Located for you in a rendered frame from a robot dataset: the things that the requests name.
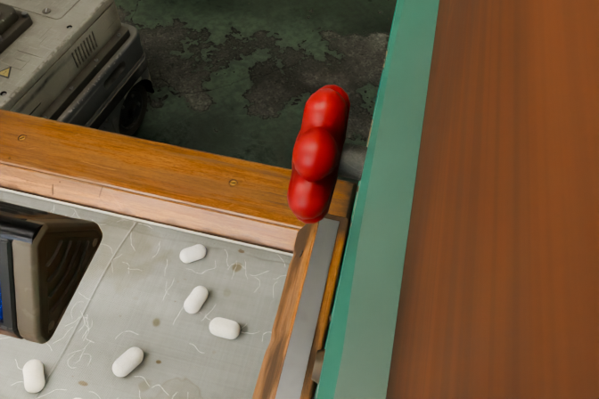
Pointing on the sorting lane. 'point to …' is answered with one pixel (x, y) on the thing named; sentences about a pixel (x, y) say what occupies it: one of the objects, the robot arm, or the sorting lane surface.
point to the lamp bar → (40, 268)
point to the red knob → (323, 154)
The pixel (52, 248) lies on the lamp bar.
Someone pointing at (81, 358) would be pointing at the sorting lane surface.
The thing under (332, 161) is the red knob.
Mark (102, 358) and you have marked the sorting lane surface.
